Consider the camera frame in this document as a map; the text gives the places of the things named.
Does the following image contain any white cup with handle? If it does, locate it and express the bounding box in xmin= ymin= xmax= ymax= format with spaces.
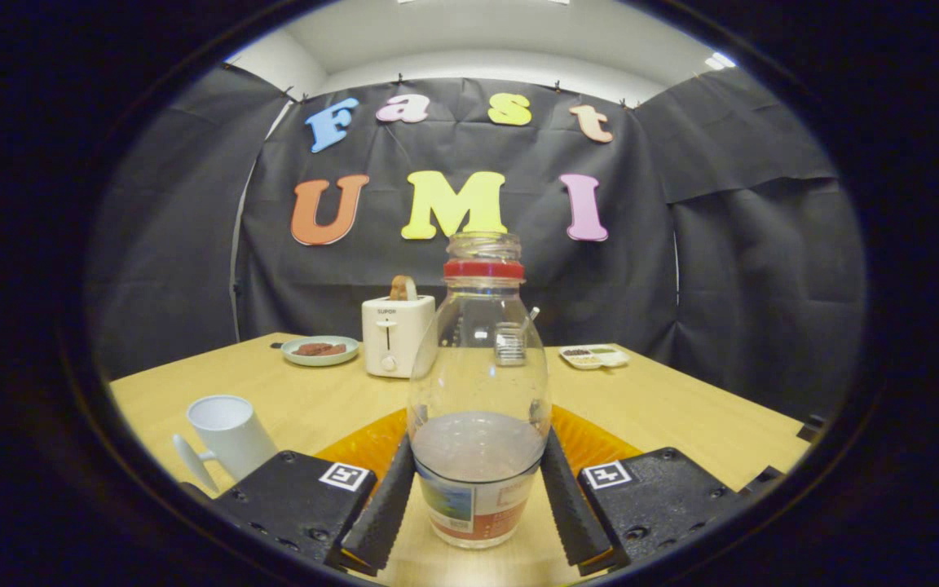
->
xmin=172 ymin=395 xmax=279 ymax=495

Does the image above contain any pale green plate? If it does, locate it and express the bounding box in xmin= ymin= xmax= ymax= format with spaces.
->
xmin=280 ymin=335 xmax=361 ymax=367

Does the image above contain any small metal wire basket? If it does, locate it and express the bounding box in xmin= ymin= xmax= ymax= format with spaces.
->
xmin=492 ymin=322 xmax=529 ymax=366

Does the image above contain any white toaster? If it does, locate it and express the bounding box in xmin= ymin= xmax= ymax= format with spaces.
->
xmin=361 ymin=294 xmax=438 ymax=379

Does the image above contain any wooden table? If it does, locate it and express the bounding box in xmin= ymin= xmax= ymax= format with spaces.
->
xmin=108 ymin=332 xmax=813 ymax=584

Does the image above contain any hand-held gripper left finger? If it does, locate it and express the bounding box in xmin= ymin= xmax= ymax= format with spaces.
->
xmin=209 ymin=408 xmax=416 ymax=572

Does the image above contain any clear juice bottle red collar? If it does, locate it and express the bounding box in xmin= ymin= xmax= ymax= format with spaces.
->
xmin=406 ymin=232 xmax=553 ymax=550

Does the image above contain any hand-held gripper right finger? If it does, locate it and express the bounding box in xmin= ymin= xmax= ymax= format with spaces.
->
xmin=541 ymin=405 xmax=752 ymax=574

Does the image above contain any white divided snack tray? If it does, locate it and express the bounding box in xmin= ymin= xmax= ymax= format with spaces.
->
xmin=559 ymin=343 xmax=632 ymax=371

